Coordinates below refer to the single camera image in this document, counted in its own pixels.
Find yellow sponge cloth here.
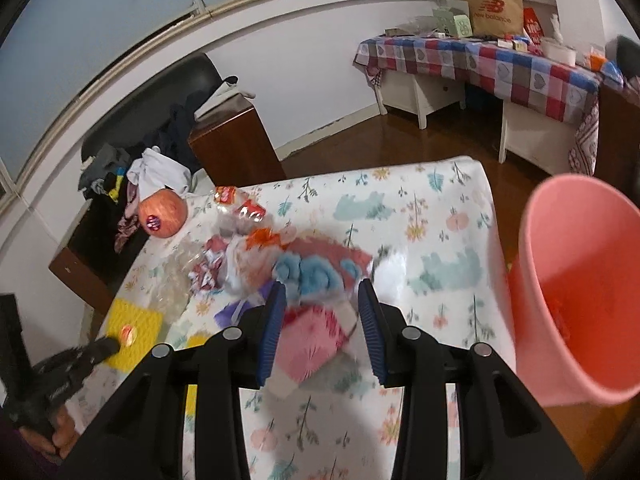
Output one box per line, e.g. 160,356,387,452
101,298,166,372

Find red white hanging cloth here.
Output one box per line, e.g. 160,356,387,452
568,101,601,177

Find red white patterned wrapper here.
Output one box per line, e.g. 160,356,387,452
189,249,227,292

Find black leather sofa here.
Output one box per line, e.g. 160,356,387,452
604,35,640,92

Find red apple with sticker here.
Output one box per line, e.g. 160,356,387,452
138,188,188,238

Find person's left hand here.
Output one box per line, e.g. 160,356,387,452
29,406,82,462

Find blue orange packet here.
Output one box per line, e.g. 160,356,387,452
586,46,624,87

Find large window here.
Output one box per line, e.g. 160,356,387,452
0,0,437,187

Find light green box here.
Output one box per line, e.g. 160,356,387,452
432,6,474,39

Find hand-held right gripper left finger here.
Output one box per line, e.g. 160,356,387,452
62,282,288,480

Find patterned pink cloth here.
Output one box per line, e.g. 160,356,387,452
113,182,152,254

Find checkered tablecloth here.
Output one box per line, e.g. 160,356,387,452
353,35,604,124

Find floral tablecloth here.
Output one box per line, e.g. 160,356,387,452
82,156,517,480

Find pink plastic bucket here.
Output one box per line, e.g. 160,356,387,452
507,173,640,407

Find brown paper bag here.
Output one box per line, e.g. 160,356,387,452
456,0,525,40

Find dark navy garment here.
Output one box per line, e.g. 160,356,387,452
149,104,202,172

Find purple wrapper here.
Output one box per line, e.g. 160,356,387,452
214,299,263,327

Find dark wooden side table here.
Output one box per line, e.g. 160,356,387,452
48,199,147,322

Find clear plastic bag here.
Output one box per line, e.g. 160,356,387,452
149,237,227,322

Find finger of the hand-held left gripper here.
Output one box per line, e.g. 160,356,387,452
71,336,122,371

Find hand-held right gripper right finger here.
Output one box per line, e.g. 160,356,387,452
357,277,586,480

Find orange white plastic bag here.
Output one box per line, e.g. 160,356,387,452
226,227,301,292

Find white pot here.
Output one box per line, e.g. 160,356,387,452
540,36,577,67

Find red packet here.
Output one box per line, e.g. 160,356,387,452
522,7,546,46

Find grey garment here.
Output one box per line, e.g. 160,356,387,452
77,142,132,202

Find brown wooden cabinet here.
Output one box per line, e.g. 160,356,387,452
187,95,287,188

